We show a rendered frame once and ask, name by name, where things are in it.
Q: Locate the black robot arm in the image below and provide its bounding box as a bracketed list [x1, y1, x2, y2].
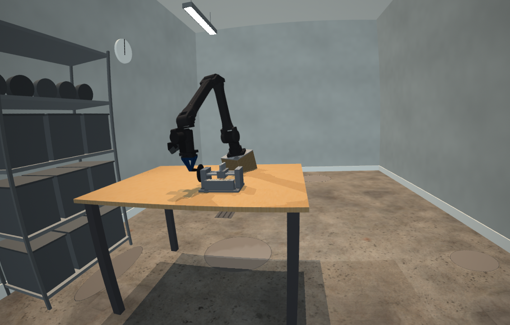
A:
[167, 74, 246, 158]

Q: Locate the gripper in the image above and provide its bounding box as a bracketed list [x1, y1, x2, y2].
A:
[179, 140, 198, 172]

